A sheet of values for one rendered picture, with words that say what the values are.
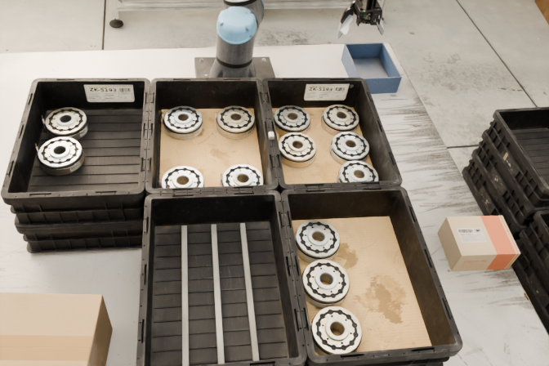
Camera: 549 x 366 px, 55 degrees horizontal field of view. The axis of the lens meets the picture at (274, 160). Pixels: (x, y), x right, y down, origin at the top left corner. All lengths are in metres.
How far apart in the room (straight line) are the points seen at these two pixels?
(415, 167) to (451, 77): 1.70
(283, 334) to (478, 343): 0.50
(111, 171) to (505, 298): 1.04
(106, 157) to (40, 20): 2.14
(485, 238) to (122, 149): 0.97
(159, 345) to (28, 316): 0.26
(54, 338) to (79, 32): 2.43
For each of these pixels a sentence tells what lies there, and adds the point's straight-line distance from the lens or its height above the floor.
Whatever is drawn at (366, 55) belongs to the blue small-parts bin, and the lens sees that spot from 2.01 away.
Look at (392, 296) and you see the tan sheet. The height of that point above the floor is 0.83.
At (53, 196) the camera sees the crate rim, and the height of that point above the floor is 0.93.
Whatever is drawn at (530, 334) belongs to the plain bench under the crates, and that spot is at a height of 0.70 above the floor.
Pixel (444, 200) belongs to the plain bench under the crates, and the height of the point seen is 0.70.
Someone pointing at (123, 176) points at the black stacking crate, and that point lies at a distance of 1.36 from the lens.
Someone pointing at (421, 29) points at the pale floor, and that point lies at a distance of 3.67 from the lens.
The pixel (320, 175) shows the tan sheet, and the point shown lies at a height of 0.83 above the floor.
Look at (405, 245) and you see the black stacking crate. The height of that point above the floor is 0.86.
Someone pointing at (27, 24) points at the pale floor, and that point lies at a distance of 3.46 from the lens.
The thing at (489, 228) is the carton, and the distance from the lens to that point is 1.50.
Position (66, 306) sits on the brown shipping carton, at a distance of 1.15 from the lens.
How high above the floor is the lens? 1.85
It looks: 47 degrees down
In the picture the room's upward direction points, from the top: 8 degrees clockwise
